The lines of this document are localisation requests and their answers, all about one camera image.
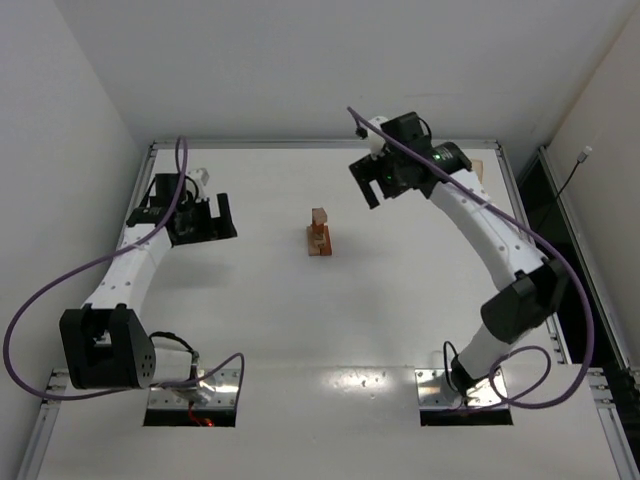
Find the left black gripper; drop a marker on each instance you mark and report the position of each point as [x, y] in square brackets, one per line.
[211, 227]

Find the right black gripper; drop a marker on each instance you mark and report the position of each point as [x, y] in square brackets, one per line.
[366, 168]

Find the small light wood cube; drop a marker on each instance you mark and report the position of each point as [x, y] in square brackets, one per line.
[319, 216]

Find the reddish long wood block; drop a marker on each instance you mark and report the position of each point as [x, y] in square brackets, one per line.
[326, 247]

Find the light long wood block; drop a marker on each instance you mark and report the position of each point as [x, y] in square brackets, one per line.
[312, 251]

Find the clear amber plastic box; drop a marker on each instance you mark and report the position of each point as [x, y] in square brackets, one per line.
[478, 168]

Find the reddish arch wood block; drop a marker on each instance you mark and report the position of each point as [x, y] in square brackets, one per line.
[318, 228]

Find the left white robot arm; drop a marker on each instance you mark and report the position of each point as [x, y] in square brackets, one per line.
[104, 341]

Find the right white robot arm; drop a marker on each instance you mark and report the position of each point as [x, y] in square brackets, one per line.
[529, 285]

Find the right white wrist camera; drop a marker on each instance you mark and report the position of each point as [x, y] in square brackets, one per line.
[374, 141]

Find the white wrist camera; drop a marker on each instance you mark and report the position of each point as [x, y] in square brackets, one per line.
[374, 141]
[197, 180]

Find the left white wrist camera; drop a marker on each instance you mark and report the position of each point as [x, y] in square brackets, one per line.
[197, 180]

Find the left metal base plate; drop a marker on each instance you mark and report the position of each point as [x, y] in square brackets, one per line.
[217, 394]

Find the metal base plate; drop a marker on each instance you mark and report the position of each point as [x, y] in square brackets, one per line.
[217, 394]
[434, 393]

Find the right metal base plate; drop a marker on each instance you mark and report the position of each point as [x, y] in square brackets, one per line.
[434, 393]

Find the aluminium table frame rail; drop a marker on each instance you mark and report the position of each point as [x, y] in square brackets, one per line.
[330, 343]

